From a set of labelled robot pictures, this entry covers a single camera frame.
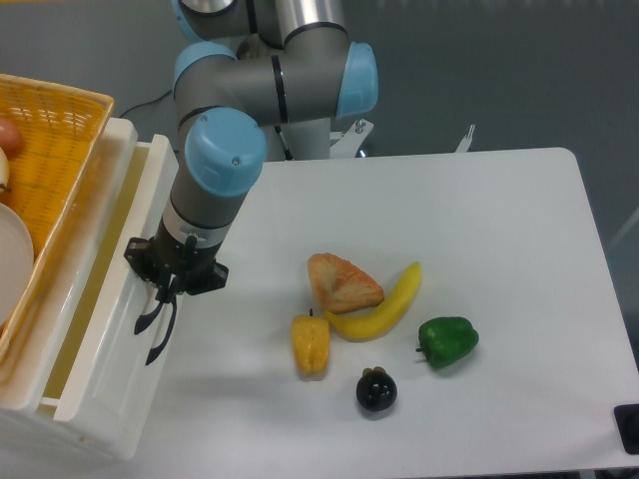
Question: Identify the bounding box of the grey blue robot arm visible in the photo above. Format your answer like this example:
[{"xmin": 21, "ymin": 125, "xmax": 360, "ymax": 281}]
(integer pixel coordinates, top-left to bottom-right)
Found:
[{"xmin": 125, "ymin": 1, "xmax": 378, "ymax": 307}]

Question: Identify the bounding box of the dark purple mangosteen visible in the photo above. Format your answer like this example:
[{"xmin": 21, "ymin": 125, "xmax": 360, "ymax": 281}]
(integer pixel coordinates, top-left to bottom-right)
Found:
[{"xmin": 355, "ymin": 366, "xmax": 397, "ymax": 413}]

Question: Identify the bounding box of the white drawer cabinet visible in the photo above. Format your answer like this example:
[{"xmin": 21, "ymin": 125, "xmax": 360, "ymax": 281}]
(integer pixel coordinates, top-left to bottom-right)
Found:
[{"xmin": 0, "ymin": 117, "xmax": 180, "ymax": 479}]

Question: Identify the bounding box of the yellow woven basket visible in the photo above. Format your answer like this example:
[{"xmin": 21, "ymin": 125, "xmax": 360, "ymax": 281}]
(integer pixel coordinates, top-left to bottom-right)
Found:
[{"xmin": 1, "ymin": 74, "xmax": 114, "ymax": 355}]

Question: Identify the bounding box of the black corner object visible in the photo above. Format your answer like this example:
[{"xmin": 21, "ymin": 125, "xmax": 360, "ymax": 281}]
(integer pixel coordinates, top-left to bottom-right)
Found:
[{"xmin": 613, "ymin": 403, "xmax": 639, "ymax": 455}]

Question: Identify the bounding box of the white drawer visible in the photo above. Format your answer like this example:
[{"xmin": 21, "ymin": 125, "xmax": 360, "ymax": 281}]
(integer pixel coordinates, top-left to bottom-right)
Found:
[{"xmin": 0, "ymin": 133, "xmax": 180, "ymax": 462}]

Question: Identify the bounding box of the black floor cable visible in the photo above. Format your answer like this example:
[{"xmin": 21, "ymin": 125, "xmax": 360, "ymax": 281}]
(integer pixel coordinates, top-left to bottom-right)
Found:
[{"xmin": 119, "ymin": 88, "xmax": 176, "ymax": 119}]

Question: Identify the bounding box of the pale pear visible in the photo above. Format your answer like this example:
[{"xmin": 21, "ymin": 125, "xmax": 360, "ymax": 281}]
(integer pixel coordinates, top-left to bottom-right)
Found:
[{"xmin": 0, "ymin": 149, "xmax": 10, "ymax": 192}]

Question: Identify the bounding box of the triangular pastry bread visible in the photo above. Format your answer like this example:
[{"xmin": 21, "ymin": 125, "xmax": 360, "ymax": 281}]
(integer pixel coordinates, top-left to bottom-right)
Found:
[{"xmin": 307, "ymin": 252, "xmax": 385, "ymax": 314}]

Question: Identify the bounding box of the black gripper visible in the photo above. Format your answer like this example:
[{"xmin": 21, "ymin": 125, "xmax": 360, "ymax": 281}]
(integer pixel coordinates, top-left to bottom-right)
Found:
[{"xmin": 124, "ymin": 230, "xmax": 229, "ymax": 365}]

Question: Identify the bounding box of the white frame bracket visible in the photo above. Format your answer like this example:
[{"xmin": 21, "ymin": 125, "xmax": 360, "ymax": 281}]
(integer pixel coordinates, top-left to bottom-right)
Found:
[{"xmin": 279, "ymin": 118, "xmax": 476, "ymax": 162}]

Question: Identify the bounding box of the yellow banana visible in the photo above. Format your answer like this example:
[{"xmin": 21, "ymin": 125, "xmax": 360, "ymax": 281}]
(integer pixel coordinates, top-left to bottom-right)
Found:
[{"xmin": 323, "ymin": 261, "xmax": 422, "ymax": 341}]

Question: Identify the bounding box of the green bell pepper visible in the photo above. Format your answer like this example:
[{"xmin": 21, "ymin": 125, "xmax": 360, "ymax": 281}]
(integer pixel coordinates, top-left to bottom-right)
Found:
[{"xmin": 417, "ymin": 316, "xmax": 479, "ymax": 369}]

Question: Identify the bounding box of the red apple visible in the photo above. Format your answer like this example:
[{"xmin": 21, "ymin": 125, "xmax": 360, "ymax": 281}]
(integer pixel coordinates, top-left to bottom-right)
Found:
[{"xmin": 0, "ymin": 117, "xmax": 24, "ymax": 158}]

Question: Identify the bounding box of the white plate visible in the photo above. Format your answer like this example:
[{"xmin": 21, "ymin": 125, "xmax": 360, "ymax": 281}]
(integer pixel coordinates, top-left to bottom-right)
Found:
[{"xmin": 0, "ymin": 204, "xmax": 34, "ymax": 325}]

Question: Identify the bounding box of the yellow bell pepper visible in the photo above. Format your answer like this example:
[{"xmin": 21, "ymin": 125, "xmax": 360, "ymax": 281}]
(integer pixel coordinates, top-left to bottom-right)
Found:
[{"xmin": 291, "ymin": 308, "xmax": 330, "ymax": 379}]

